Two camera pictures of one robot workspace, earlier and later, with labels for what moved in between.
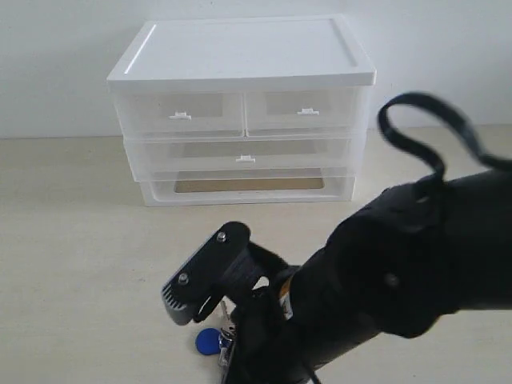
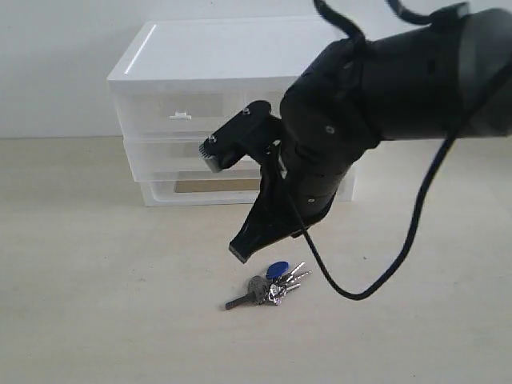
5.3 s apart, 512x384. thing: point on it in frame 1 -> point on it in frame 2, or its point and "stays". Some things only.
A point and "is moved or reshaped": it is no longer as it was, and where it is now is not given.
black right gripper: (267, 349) -> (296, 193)
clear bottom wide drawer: (181, 186) stays
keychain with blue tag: (213, 341) is moved or reshaped
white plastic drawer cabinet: (243, 110) stays
